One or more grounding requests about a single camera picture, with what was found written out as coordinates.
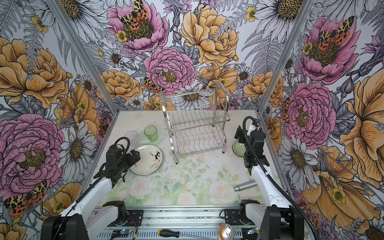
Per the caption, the light green ceramic bowl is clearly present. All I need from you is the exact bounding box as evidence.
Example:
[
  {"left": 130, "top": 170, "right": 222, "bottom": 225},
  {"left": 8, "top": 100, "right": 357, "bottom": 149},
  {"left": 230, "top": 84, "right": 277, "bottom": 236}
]
[{"left": 232, "top": 140, "right": 246, "bottom": 157}]

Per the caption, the clear faceted glass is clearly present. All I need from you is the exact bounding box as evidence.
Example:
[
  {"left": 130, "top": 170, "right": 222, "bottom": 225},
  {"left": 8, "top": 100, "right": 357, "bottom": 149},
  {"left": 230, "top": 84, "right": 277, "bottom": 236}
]
[{"left": 125, "top": 131, "right": 140, "bottom": 145}]

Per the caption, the cream white plate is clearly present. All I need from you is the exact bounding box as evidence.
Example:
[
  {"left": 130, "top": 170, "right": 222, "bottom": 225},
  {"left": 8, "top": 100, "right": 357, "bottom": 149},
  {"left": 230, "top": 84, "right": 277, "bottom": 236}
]
[{"left": 129, "top": 145, "right": 164, "bottom": 176}]

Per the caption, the green glass tumbler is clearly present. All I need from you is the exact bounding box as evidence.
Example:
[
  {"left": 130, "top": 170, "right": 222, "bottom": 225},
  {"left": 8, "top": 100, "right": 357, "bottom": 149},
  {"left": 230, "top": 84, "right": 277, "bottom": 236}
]
[{"left": 144, "top": 125, "right": 158, "bottom": 142}]

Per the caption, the steel two-tier dish rack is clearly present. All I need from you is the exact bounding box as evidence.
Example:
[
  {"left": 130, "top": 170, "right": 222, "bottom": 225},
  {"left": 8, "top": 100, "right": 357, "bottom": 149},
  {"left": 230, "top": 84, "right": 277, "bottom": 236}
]
[{"left": 160, "top": 83, "right": 230, "bottom": 164}]

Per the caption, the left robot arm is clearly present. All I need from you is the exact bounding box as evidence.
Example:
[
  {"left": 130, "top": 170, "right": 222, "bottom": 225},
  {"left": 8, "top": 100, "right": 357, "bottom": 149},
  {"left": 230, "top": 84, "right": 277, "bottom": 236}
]
[{"left": 41, "top": 145, "right": 141, "bottom": 240}]

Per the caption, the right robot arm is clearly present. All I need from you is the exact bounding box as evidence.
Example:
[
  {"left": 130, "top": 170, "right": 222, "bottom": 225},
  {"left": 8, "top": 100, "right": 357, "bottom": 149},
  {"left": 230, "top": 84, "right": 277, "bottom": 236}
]
[{"left": 234, "top": 126, "right": 305, "bottom": 240}]

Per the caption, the grey metal cylinder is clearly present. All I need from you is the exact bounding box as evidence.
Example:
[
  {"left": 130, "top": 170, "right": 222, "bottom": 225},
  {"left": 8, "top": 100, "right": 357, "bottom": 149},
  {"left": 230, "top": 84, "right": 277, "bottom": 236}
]
[{"left": 234, "top": 180, "right": 258, "bottom": 192}]

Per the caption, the green circuit board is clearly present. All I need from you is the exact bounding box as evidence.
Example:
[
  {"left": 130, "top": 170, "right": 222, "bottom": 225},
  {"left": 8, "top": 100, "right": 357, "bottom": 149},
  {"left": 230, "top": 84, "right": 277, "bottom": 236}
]
[{"left": 111, "top": 229, "right": 135, "bottom": 239}]

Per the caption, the roll of tape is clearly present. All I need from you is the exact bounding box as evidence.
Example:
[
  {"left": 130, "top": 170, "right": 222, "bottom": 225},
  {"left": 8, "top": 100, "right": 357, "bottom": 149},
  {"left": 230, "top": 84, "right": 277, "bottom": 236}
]
[{"left": 217, "top": 224, "right": 235, "bottom": 240}]

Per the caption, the black yellow screwdriver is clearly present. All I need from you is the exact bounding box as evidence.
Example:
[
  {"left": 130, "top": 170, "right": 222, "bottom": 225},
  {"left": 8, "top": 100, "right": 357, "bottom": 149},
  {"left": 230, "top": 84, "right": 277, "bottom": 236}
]
[{"left": 158, "top": 229, "right": 211, "bottom": 240}]

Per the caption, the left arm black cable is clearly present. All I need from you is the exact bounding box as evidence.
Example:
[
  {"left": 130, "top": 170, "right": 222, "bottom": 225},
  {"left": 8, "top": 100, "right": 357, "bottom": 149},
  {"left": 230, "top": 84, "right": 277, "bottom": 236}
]
[{"left": 52, "top": 136, "right": 131, "bottom": 240}]

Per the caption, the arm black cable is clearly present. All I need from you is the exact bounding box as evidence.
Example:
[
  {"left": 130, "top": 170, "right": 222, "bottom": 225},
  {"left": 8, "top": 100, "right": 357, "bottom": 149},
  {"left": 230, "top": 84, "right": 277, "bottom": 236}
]
[
  {"left": 52, "top": 136, "right": 131, "bottom": 240},
  {"left": 242, "top": 115, "right": 320, "bottom": 240}
]

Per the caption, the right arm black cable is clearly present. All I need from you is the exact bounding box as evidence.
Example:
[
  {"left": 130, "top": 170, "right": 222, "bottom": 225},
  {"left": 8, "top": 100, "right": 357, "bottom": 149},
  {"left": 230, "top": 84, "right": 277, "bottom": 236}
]
[{"left": 242, "top": 115, "right": 320, "bottom": 240}]

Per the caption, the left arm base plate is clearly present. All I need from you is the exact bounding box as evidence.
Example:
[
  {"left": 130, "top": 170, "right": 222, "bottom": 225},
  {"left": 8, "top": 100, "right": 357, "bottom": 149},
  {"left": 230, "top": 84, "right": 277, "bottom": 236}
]
[{"left": 115, "top": 210, "right": 144, "bottom": 227}]

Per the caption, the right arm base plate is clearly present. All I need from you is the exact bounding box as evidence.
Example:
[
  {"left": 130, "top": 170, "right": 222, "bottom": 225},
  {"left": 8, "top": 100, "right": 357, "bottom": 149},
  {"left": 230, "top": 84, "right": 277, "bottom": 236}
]
[{"left": 220, "top": 209, "right": 250, "bottom": 226}]

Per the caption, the aluminium front rail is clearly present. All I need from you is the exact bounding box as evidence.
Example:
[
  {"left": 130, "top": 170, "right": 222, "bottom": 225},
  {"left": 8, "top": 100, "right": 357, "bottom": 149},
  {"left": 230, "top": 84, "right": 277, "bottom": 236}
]
[{"left": 56, "top": 206, "right": 310, "bottom": 232}]

